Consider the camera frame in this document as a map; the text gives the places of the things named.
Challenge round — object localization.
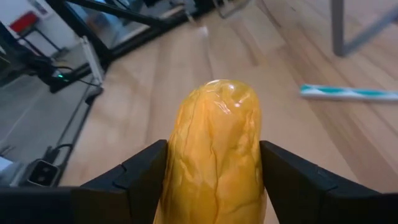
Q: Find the black aluminium table frame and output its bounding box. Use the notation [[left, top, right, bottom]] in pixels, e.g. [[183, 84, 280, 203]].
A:
[[43, 0, 252, 94]]

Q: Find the red case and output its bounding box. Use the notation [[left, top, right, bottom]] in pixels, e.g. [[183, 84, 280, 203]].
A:
[[8, 10, 40, 34]]

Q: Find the black equipment with green light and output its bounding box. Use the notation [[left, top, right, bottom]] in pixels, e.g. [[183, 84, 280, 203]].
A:
[[29, 57, 103, 94]]

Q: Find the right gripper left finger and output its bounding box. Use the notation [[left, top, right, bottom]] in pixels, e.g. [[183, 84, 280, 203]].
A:
[[0, 139, 169, 224]]

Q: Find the silver bracket strip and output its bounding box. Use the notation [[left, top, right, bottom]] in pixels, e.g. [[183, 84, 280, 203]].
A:
[[80, 35, 105, 86]]

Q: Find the yellow mango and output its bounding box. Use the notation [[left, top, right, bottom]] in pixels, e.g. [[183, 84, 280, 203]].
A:
[[154, 79, 268, 224]]

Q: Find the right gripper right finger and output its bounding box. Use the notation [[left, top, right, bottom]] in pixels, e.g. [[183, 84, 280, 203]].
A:
[[259, 140, 398, 224]]

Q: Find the grey perforated metal shelf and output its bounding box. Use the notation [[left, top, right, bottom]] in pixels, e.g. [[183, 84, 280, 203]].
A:
[[330, 0, 398, 58]]

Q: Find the black power adapter with cable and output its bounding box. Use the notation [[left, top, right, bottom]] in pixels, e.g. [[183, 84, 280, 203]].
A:
[[26, 157, 62, 188]]

